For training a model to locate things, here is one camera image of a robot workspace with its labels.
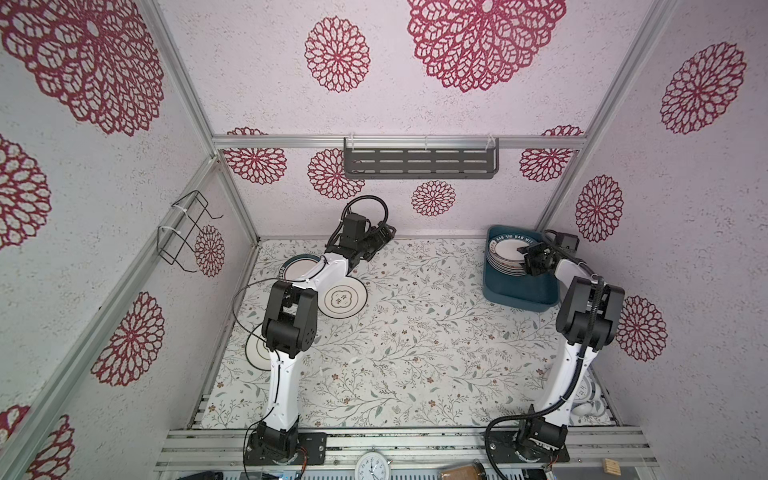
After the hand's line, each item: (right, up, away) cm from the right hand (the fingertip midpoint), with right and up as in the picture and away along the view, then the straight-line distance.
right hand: (522, 244), depth 105 cm
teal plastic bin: (+2, -16, -8) cm, 18 cm away
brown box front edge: (-30, -54, -37) cm, 73 cm away
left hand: (-47, +2, -6) cm, 48 cm away
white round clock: (-51, -54, -36) cm, 83 cm away
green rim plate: (-5, -4, +3) cm, 7 cm away
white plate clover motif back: (-63, -19, -2) cm, 66 cm away
